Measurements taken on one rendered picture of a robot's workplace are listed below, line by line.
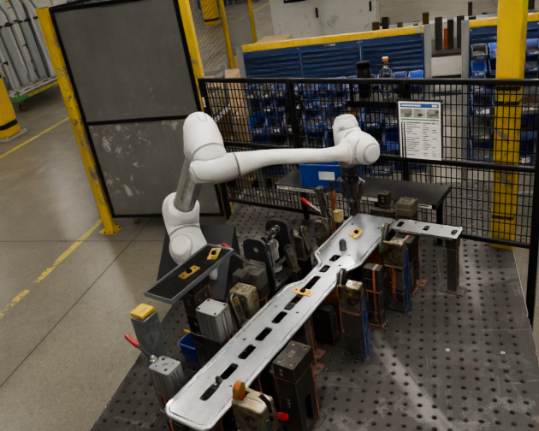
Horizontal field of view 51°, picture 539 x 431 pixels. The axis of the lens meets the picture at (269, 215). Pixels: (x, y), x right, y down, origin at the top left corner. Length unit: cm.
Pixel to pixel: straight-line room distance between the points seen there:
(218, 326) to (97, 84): 324
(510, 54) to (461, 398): 142
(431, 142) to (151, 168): 278
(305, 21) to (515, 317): 717
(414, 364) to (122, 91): 335
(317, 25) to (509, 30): 663
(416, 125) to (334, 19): 633
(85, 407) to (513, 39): 290
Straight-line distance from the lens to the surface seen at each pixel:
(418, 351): 235
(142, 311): 200
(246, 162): 218
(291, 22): 917
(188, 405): 183
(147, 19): 453
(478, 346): 238
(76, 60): 494
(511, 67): 266
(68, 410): 359
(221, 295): 275
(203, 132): 222
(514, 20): 262
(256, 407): 168
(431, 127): 279
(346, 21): 902
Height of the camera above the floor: 223
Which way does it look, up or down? 26 degrees down
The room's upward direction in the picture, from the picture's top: 9 degrees counter-clockwise
